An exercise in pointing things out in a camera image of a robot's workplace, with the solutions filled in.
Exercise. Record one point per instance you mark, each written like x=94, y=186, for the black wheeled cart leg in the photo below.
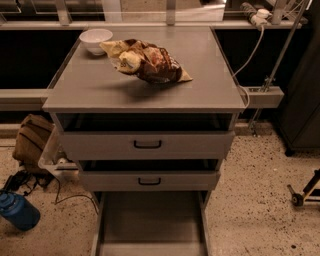
x=310, y=192

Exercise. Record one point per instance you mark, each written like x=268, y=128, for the dark grey cabinet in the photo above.
x=299, y=117

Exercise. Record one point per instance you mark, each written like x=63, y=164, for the metal diagonal pole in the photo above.
x=264, y=89

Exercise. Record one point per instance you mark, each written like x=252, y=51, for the clear plastic bin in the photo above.
x=55, y=160

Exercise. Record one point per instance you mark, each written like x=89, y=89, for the brown chip bag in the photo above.
x=144, y=60

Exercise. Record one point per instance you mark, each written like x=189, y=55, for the blue water jug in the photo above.
x=18, y=211

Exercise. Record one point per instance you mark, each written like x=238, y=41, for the top grey drawer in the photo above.
x=146, y=145

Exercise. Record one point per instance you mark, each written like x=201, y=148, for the bottom open grey drawer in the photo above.
x=161, y=223

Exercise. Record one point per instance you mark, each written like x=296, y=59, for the white ceramic bowl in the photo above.
x=92, y=38

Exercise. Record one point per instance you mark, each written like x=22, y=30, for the brown backpack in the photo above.
x=31, y=140

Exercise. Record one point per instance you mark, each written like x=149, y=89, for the grey drawer cabinet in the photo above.
x=91, y=96

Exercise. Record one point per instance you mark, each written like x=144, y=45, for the middle grey drawer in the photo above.
x=149, y=180

